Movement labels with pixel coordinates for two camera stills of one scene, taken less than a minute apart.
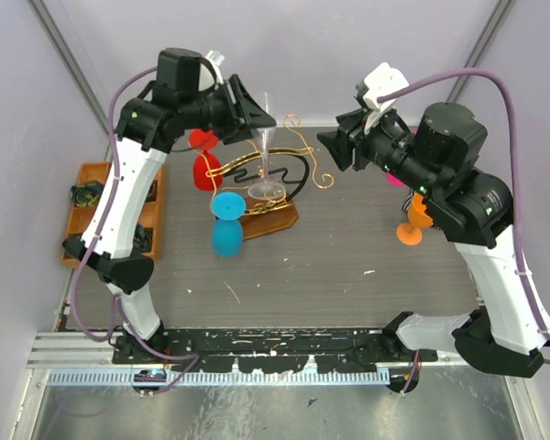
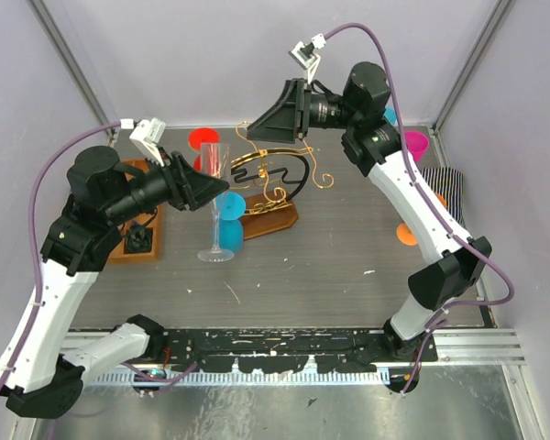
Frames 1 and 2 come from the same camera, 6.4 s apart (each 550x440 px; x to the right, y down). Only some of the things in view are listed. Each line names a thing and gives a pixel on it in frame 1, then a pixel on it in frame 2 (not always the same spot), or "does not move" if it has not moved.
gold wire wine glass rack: x=267 y=179 does not move
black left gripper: x=255 y=116 → x=190 y=188
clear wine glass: x=267 y=191 → x=214 y=160
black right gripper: x=338 y=144 → x=286 y=119
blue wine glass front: x=227 y=228 does not move
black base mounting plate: x=281 y=351 does not move
